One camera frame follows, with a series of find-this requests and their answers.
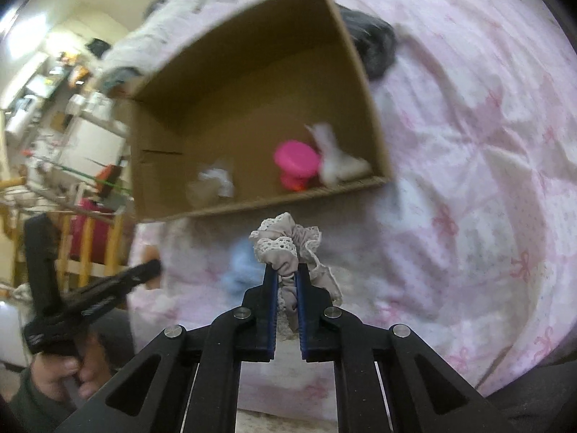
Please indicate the pink bow print blanket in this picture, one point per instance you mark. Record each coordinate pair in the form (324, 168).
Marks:
(473, 144)

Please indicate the wooden chair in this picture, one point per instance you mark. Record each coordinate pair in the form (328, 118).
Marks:
(118, 234)

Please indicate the clear plastic bag with label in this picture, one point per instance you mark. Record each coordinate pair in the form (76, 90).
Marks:
(218, 180)

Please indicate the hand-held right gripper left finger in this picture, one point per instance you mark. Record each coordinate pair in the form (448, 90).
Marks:
(272, 315)

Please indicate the white kitchen cabinet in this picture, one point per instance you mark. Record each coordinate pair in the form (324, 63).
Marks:
(97, 142)

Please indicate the dark grey cloth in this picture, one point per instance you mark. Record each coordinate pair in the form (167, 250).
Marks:
(376, 49)

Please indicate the pink rubber toy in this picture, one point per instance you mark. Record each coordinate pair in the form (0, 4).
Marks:
(295, 158)

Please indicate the blue fluffy scrunchie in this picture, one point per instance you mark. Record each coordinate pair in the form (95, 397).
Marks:
(241, 264)

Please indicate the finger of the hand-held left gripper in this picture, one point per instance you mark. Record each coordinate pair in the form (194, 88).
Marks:
(117, 282)
(43, 261)

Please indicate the beige lace scrunchie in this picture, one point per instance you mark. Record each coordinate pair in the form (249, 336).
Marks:
(284, 246)

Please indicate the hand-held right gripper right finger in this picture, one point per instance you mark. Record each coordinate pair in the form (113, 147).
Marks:
(302, 315)

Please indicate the bundled pale quilt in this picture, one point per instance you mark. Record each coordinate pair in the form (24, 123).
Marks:
(153, 31)

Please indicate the brown cardboard box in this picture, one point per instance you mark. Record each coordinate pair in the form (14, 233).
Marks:
(248, 99)

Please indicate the person's left hand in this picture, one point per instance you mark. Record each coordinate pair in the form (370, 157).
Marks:
(92, 370)

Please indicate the person's grey trouser leg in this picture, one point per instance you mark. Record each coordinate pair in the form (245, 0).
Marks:
(115, 338)

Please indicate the person's left forearm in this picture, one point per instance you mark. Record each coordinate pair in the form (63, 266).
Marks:
(31, 408)

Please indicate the white fluffy scrunchie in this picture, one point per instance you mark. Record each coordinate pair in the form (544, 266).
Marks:
(338, 167)

